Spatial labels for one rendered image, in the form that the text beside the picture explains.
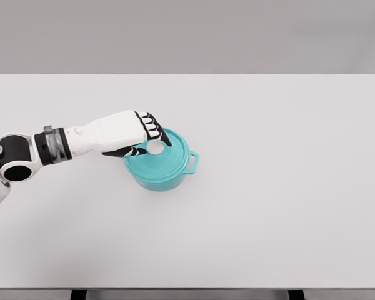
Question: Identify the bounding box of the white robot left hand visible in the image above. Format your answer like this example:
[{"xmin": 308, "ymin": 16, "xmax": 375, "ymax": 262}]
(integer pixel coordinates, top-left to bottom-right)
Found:
[{"xmin": 94, "ymin": 109, "xmax": 173, "ymax": 158}]

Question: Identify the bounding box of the teal pot lid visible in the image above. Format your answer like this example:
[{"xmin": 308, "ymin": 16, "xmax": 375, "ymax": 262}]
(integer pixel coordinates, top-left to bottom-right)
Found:
[{"xmin": 124, "ymin": 126, "xmax": 190, "ymax": 180}]

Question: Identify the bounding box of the teal pot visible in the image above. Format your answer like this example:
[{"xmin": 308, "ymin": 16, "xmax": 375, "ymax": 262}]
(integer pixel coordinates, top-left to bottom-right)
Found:
[{"xmin": 122, "ymin": 149, "xmax": 200, "ymax": 192}]

